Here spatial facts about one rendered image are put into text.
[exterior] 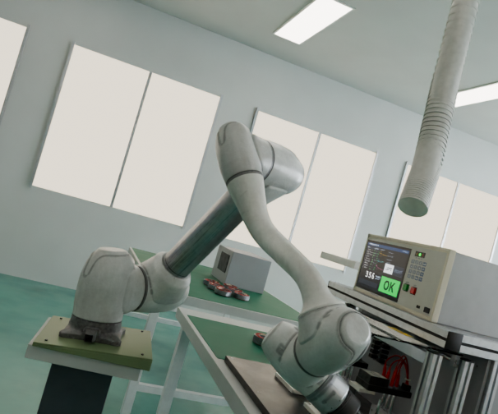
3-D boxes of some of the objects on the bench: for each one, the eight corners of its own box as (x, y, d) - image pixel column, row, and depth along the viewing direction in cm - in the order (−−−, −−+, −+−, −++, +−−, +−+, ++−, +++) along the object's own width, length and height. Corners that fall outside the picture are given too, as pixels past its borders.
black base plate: (291, 454, 119) (293, 444, 119) (223, 361, 180) (225, 355, 180) (454, 478, 132) (455, 470, 133) (339, 384, 194) (341, 378, 194)
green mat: (217, 358, 181) (217, 357, 181) (186, 315, 239) (186, 315, 239) (432, 401, 209) (433, 401, 209) (358, 353, 267) (358, 352, 267)
